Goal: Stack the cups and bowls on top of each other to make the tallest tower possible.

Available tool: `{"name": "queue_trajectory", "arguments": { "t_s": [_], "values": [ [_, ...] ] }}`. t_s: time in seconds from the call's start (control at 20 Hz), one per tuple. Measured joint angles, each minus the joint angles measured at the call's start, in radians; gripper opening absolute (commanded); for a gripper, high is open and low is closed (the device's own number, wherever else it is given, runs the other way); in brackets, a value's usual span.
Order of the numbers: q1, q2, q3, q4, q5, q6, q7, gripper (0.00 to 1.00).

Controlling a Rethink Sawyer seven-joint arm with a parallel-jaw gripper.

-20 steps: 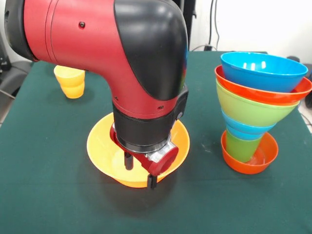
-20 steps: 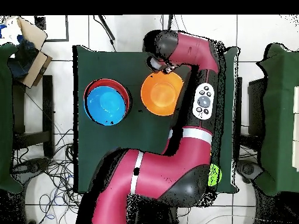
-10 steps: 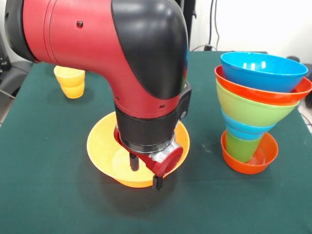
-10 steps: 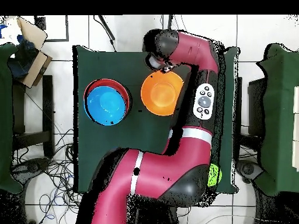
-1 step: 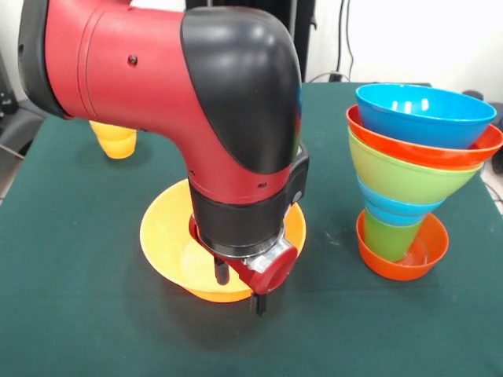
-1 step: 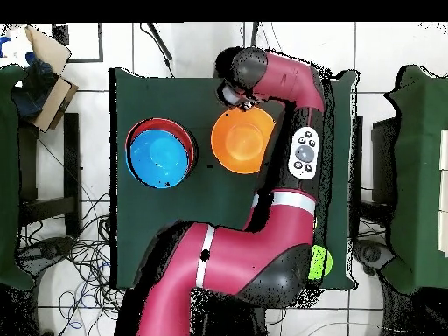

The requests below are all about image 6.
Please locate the white box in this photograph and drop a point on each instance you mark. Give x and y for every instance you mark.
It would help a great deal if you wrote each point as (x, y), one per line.
(444, 192)

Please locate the dark green table cloth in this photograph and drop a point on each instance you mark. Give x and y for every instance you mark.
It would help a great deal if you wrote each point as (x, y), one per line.
(168, 210)

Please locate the large blue bowl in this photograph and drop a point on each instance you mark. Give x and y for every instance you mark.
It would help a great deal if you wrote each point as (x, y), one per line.
(159, 159)

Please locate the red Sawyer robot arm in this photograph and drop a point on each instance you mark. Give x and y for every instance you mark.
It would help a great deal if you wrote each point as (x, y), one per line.
(245, 252)

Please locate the cardboard box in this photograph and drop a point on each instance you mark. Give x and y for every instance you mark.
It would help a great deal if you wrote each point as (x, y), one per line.
(52, 101)

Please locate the black tripod leg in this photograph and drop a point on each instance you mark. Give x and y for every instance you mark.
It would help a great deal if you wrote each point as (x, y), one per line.
(254, 33)
(161, 43)

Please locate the large orange bowl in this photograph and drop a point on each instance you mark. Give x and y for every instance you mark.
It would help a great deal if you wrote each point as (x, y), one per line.
(241, 140)

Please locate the black stool frame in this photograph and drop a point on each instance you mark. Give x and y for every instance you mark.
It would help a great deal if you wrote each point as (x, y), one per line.
(71, 157)

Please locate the wide red bowl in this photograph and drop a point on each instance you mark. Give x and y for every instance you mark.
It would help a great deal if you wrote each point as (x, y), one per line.
(164, 123)

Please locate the green cloth side table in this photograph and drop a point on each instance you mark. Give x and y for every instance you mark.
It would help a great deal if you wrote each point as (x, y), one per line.
(416, 175)
(8, 175)

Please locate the dark blue cloth bundle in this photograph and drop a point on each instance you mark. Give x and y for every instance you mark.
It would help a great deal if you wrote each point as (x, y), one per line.
(33, 94)

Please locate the small green bowl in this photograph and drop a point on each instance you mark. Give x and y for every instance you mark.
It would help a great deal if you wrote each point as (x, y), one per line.
(320, 262)

